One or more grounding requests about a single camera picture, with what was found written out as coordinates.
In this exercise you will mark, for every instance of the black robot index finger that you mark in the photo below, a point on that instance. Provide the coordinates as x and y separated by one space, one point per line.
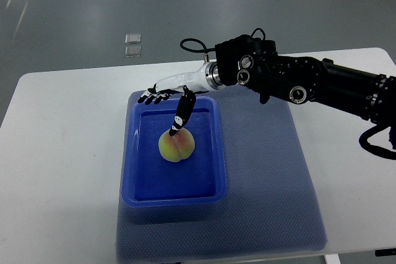
164 95

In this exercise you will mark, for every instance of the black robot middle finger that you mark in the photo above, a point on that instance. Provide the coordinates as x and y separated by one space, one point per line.
154 98

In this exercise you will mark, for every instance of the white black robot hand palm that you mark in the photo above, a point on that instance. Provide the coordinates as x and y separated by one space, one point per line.
204 79

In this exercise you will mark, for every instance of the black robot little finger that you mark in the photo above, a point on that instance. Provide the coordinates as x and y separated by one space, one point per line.
153 89

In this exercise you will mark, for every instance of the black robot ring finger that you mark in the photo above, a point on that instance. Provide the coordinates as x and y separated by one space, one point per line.
147 97

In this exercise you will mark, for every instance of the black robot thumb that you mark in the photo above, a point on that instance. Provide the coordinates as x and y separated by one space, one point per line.
183 111

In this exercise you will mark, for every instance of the yellow pink peach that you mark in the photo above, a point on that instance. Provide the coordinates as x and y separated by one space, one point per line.
178 147

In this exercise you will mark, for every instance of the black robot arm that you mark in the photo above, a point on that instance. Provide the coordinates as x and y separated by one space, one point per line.
253 62

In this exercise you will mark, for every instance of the lower metal floor plate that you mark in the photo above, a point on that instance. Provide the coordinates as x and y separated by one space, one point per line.
133 51

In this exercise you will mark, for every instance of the metal floor plate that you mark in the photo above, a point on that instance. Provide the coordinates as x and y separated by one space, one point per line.
132 38
133 51

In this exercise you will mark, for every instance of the upper metal floor plate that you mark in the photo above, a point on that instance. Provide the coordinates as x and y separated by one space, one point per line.
132 38

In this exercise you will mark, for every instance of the blue plastic tray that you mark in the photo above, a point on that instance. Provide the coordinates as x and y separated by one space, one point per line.
149 180

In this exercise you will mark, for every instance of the blue grey textured mat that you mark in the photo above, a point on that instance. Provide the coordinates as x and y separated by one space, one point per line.
270 205

